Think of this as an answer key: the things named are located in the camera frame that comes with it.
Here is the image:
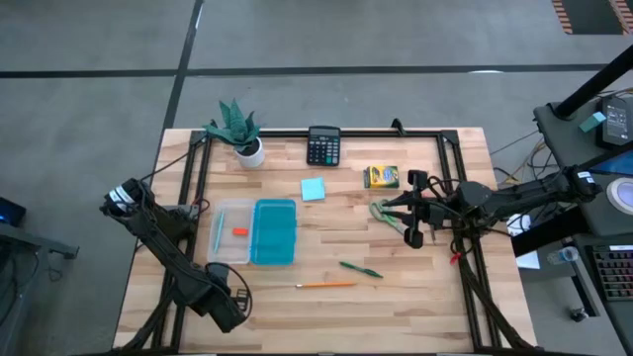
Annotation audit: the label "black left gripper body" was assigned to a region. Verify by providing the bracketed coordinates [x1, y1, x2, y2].
[190, 269, 237, 317]

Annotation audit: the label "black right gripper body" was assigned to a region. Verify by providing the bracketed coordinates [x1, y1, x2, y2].
[417, 190, 464, 231]

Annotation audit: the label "green handled scissors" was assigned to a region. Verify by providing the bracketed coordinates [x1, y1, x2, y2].
[369, 199, 414, 234]

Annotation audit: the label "yellow crayon box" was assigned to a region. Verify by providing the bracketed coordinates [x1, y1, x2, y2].
[363, 164, 401, 190]

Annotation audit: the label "dark green pen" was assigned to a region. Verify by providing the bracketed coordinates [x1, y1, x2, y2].
[338, 261, 385, 280]

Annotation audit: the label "yellow pencil with eraser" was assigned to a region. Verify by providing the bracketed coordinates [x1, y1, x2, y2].
[295, 281, 358, 290]

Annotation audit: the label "teal and clear pencil case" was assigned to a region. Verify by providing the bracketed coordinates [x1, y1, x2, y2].
[206, 197, 298, 267]

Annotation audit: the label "white paper sheet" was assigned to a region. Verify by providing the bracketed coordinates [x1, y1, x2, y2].
[506, 213, 543, 271]

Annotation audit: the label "black desk calculator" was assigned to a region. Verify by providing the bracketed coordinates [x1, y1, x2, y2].
[306, 125, 342, 167]

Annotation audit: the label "light blue sticky notes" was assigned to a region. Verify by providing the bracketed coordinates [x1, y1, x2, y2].
[300, 176, 327, 203]

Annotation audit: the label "clear water bottle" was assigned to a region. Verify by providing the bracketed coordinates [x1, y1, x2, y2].
[546, 245, 580, 266]

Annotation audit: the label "snake plant in white pot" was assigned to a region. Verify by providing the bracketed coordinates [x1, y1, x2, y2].
[202, 98, 267, 169]

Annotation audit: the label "dark grey side desk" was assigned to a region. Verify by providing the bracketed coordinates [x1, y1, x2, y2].
[532, 96, 633, 238]

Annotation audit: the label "small teal block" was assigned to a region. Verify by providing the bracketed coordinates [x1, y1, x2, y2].
[578, 111, 608, 134]

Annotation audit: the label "black computer keyboard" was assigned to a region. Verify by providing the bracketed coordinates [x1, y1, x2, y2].
[590, 244, 633, 303]

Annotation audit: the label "grey equipment cart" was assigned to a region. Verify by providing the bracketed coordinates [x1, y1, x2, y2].
[0, 196, 80, 356]

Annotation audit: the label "white round disc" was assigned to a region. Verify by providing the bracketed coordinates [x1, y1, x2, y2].
[605, 176, 633, 216]

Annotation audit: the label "dark keyboard desk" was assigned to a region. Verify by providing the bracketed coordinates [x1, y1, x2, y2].
[573, 231, 633, 356]

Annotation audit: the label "blue tablet screen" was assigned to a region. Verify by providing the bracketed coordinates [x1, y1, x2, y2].
[588, 150, 633, 175]

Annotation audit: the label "black diagonal pole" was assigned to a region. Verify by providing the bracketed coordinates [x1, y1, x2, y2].
[556, 43, 633, 120]

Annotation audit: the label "black labelled power box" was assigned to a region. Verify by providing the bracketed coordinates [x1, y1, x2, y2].
[595, 94, 633, 148]

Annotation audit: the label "blue lit device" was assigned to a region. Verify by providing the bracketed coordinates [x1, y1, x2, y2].
[0, 196, 27, 228]

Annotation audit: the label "orange striped floor mat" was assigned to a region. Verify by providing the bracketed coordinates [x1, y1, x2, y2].
[551, 0, 633, 36]

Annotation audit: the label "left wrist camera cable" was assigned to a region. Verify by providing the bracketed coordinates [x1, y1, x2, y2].
[205, 261, 254, 317]

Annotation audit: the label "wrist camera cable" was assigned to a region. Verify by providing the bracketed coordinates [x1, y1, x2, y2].
[205, 261, 254, 317]
[425, 173, 466, 233]

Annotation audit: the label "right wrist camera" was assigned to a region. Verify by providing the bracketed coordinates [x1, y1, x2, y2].
[420, 195, 447, 222]

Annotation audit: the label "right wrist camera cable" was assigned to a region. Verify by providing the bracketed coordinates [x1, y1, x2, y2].
[425, 173, 466, 233]

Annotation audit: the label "black aluminium table frame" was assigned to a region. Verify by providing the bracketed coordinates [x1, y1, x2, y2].
[113, 129, 535, 355]

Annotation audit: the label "bundle of floor cables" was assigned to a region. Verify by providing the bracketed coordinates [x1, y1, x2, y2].
[492, 129, 553, 187]

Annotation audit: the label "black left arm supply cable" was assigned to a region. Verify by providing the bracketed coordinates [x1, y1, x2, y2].
[139, 142, 207, 185]

